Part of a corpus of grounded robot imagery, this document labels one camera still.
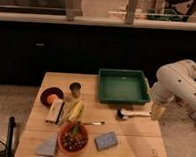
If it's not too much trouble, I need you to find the metal cup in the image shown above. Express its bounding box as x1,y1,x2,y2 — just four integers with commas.
70,82,81,99

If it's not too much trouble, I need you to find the white handled dish brush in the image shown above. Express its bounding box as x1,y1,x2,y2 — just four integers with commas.
116,108,150,120

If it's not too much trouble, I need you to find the grey folded cloth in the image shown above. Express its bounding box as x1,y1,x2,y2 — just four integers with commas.
35,133,57,156

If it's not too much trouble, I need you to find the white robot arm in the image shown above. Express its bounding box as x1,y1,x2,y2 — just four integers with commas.
150,59,196,121

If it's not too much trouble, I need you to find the corn cob toy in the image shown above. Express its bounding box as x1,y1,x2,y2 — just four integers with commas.
68,101,84,121

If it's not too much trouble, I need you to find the green object on shelf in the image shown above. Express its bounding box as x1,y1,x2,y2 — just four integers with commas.
146,9,181,22

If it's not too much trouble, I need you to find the green plastic tray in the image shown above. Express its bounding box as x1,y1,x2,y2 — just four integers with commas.
97,68,150,105

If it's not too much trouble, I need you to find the small paint brush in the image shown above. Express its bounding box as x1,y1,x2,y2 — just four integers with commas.
82,121,105,126

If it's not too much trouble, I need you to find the white black eraser block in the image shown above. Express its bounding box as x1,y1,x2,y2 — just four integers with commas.
45,98,64,123

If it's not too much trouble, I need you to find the black chair frame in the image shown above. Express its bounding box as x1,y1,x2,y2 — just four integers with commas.
0,117,16,157

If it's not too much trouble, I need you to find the blue sponge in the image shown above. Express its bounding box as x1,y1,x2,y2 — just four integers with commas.
95,131,118,150

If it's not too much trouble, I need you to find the orange bowl with beads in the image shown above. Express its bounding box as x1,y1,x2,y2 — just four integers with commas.
58,122,89,156

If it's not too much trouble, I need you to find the orange fruit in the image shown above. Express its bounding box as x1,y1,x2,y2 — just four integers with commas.
46,94,57,104

